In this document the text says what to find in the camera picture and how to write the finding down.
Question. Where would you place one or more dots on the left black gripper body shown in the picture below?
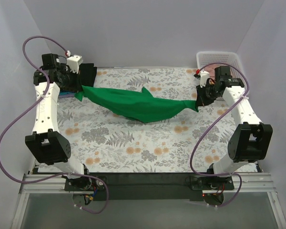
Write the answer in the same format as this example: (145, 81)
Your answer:
(86, 75)

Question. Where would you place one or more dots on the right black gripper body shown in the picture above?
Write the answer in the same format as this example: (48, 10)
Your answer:
(202, 96)

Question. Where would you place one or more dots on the green t shirt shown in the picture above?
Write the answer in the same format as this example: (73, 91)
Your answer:
(141, 106)

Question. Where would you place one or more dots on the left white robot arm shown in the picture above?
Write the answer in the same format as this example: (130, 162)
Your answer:
(46, 142)

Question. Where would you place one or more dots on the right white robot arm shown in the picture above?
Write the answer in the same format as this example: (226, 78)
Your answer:
(250, 141)

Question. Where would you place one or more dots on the pink t shirt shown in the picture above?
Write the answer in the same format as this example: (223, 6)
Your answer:
(211, 70)

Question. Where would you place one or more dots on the folded black t shirt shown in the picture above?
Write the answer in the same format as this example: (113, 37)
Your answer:
(87, 74)

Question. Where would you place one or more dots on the white plastic basket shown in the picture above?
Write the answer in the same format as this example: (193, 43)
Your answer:
(214, 57)

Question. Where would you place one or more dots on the floral table mat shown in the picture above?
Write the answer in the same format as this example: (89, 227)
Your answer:
(106, 142)

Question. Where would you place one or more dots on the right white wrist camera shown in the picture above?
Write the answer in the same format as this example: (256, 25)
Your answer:
(202, 76)

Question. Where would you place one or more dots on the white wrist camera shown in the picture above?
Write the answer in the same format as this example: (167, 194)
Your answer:
(73, 62)
(202, 76)

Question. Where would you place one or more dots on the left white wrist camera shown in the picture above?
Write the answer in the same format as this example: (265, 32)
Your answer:
(73, 62)

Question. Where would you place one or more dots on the aluminium frame rail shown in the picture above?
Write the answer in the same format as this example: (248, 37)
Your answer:
(79, 186)

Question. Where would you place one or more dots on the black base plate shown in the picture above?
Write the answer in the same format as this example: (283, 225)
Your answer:
(143, 186)

